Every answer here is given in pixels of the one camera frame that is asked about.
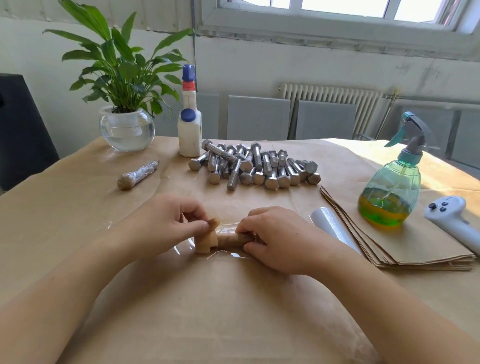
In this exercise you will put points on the person's right hand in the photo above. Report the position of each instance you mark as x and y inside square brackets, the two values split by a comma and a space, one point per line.
[289, 240]

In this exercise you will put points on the person's left hand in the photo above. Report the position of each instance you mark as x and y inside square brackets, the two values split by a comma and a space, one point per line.
[161, 225]

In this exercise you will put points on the white cling film roll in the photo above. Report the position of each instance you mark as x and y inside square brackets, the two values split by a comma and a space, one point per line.
[334, 226]

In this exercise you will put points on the clear cling film sheet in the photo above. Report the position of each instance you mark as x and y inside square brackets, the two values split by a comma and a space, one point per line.
[229, 255]

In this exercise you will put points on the pile of steel bolts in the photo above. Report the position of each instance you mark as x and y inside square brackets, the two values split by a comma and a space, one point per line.
[251, 166]

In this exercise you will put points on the green spray bottle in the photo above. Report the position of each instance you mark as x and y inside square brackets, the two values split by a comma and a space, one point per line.
[390, 196]

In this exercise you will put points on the stack of brown paper sheets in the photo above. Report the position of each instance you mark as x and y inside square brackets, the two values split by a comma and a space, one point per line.
[420, 240]

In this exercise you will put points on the person's left forearm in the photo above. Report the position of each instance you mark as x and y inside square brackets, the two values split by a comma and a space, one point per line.
[52, 307]

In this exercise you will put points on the person's right forearm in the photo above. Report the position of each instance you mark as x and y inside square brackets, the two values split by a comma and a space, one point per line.
[405, 315]

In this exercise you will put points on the white glue bottle blue cap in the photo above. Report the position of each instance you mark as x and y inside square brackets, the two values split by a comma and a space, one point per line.
[190, 133]

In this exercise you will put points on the round glass vase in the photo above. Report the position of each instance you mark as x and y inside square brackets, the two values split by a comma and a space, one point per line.
[127, 131]

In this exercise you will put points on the large brown paper table cover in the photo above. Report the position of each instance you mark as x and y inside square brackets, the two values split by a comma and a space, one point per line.
[60, 217]

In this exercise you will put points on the grey chair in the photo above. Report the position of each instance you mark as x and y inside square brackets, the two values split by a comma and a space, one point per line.
[439, 131]
[259, 118]
[466, 139]
[326, 121]
[210, 116]

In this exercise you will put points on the white radiator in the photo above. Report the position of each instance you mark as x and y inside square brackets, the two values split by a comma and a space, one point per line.
[330, 97]

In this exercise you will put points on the black trash bin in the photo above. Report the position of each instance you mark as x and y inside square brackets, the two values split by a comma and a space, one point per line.
[22, 135]

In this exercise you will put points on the white handheld controller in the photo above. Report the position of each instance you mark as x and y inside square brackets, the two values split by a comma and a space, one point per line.
[454, 217]

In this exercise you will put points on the green leafy plant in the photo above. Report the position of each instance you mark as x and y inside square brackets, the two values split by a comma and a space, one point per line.
[116, 64]

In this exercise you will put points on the white framed window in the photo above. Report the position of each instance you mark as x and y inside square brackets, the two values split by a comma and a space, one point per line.
[337, 19]

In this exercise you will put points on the white vertical blind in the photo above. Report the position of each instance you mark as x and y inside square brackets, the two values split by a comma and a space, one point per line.
[90, 6]

